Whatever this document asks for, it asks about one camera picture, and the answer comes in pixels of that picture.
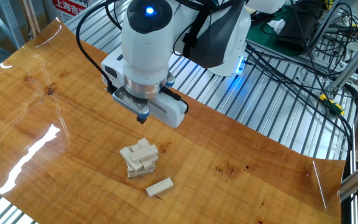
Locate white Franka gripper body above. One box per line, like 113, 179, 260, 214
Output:
100, 46, 189, 129

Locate glossy wood pattern mat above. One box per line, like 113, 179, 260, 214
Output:
0, 17, 346, 224

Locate green cutting mat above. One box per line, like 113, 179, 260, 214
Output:
246, 0, 334, 58

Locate red white printed sign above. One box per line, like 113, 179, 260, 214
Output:
52, 0, 90, 23

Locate crumpled white paper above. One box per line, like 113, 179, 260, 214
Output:
267, 18, 287, 35

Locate brown wooden strip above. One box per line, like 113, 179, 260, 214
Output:
25, 0, 42, 35
19, 0, 39, 40

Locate black pouch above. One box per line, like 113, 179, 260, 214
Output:
274, 0, 323, 53

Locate grey perforated shelf upright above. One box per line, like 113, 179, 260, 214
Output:
0, 0, 26, 50

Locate grey metal stand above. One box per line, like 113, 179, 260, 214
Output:
303, 0, 352, 62

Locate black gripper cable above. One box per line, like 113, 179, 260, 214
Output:
159, 85, 190, 115

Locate silver camera with blue cap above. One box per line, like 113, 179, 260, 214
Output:
111, 86, 151, 121

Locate black camera cable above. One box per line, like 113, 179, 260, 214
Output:
75, 0, 119, 95

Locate black forearm cable strap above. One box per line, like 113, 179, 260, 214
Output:
181, 4, 213, 58

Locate thick black cable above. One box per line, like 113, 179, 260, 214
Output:
246, 43, 356, 150

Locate yellow black handled screwdriver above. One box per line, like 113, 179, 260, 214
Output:
295, 76, 346, 116

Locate slanted aluminium profile post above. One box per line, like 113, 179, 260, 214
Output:
329, 37, 358, 93

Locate silver vertical frame rail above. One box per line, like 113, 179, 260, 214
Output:
348, 124, 358, 224

